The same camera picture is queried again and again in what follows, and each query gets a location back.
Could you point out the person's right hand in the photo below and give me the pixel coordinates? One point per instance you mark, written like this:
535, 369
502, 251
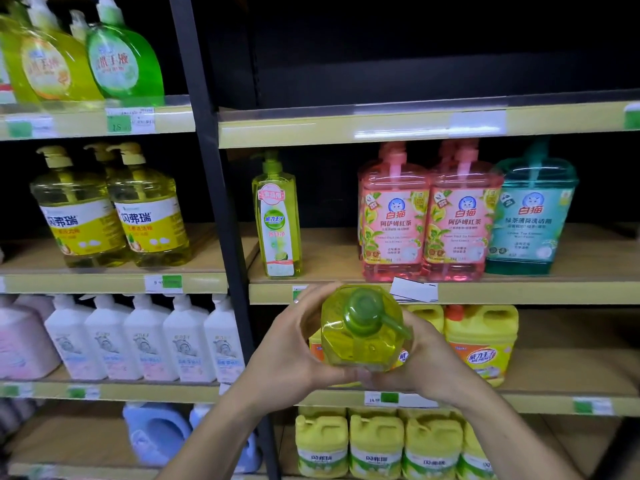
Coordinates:
440, 374

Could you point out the person's left hand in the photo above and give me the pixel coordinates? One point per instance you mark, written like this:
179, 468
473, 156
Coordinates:
280, 364

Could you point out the slim green dish soap bottle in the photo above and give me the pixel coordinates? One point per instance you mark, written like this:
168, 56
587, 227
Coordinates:
277, 234

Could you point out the teal green detergent bottle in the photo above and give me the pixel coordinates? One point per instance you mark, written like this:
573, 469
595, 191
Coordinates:
530, 229

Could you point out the yellow dish soap pump bottle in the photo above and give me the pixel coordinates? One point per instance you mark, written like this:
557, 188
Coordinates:
85, 229
150, 229
97, 150

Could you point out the person's right forearm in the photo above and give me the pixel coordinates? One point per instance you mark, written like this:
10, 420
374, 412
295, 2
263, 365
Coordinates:
520, 444

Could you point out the plain white label card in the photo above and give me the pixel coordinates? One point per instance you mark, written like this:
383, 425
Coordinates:
225, 389
414, 290

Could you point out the green white price tag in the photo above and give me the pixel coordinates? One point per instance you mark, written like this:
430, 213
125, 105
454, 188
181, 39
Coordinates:
16, 390
300, 293
83, 392
382, 399
632, 116
164, 284
130, 120
30, 128
593, 406

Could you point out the light blue detergent jug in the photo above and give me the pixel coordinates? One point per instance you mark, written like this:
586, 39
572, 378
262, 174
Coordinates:
157, 434
250, 454

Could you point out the white baby label bottle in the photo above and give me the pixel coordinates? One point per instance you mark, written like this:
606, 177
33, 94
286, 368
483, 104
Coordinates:
75, 344
112, 344
150, 344

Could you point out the blank white shelf label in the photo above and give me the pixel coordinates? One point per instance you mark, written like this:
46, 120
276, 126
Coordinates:
477, 123

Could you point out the round green hand wash bottle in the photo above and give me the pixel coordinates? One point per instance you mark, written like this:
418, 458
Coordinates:
125, 64

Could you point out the round yellow hand wash bottle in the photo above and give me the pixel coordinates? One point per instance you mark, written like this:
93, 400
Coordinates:
55, 69

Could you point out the tall yellow green bottle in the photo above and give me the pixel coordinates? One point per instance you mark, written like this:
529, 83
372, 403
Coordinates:
12, 59

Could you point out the wooden shelf rack black frame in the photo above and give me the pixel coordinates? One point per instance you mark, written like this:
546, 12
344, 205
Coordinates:
220, 249

